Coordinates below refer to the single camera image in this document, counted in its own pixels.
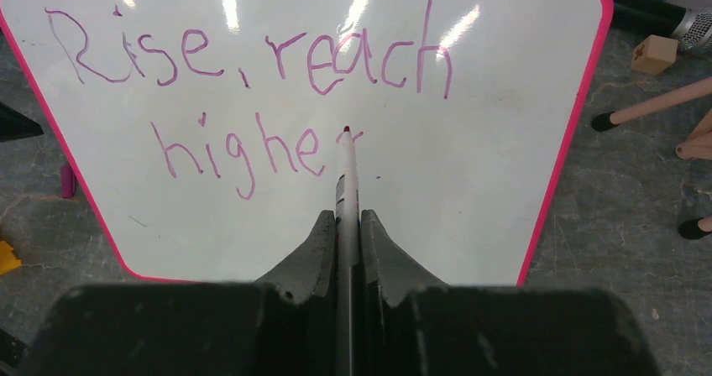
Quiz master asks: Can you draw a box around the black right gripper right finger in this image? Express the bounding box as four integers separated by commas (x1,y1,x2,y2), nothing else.
360,210,659,375

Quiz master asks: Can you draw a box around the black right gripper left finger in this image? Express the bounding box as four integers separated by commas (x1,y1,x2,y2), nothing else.
22,211,336,375

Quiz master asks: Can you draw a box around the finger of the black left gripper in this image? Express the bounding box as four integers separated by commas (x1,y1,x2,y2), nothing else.
0,102,44,143

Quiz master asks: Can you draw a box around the purple marker cap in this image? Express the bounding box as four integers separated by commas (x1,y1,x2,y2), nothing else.
60,164,77,199

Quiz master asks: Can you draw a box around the pink framed whiteboard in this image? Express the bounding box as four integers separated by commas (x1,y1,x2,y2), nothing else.
1,0,613,285

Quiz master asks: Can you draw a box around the orange wedge block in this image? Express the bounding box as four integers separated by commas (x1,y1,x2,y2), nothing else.
0,241,22,275

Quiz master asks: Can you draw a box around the pink tripod stand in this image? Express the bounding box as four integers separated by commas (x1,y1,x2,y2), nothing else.
589,76,712,241

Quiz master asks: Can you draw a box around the wooden cube block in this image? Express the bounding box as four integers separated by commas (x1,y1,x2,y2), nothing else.
631,35,679,76

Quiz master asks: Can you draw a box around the black cylinder flashlight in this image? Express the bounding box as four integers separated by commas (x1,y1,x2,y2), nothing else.
611,0,711,54

